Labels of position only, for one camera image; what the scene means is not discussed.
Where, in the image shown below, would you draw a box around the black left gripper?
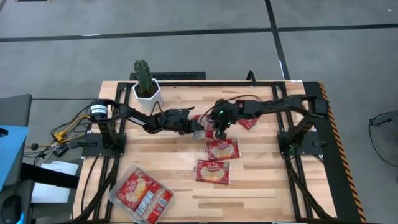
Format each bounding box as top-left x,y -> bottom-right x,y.
163,108 -> 205,134

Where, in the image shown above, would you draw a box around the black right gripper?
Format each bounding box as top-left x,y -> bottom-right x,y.
208,99 -> 245,140

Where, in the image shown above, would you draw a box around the red Orville popcorn bag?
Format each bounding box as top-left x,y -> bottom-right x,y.
192,114 -> 218,141
205,138 -> 241,161
194,159 -> 231,185
135,181 -> 174,224
115,170 -> 154,212
238,116 -> 261,131

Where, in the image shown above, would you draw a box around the white hexagonal plant pot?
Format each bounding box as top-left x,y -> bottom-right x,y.
132,78 -> 163,111

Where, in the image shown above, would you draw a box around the black perforated panel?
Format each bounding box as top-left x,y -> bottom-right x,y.
129,71 -> 207,81

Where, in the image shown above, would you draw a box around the green cactus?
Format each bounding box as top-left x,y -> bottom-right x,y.
133,59 -> 155,96

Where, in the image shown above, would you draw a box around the clear plastic tray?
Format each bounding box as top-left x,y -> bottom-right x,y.
108,164 -> 175,224

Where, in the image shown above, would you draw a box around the black hazard-striped edge strip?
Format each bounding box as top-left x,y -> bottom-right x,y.
303,81 -> 368,224

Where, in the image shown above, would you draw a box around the small black connector box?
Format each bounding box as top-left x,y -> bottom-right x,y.
53,144 -> 70,158

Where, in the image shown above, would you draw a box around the white paper sheets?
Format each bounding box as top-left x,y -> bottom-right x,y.
30,161 -> 80,204

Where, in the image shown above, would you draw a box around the grey floor device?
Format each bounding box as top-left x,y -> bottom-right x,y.
369,109 -> 398,127

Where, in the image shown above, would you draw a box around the blue panel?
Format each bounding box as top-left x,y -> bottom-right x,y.
0,125 -> 29,191

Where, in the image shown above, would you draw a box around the black computer mouse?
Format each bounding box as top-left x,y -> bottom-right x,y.
1,195 -> 22,224

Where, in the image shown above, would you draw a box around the black aluminium table frame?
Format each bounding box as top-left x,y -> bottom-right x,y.
73,80 -> 338,224

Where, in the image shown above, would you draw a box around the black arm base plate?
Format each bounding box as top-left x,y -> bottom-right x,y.
81,132 -> 127,157
277,130 -> 324,156

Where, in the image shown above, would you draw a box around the yellow cable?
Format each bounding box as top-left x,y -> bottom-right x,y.
54,114 -> 91,141

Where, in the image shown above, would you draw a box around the black strap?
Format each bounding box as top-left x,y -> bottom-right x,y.
20,162 -> 80,189

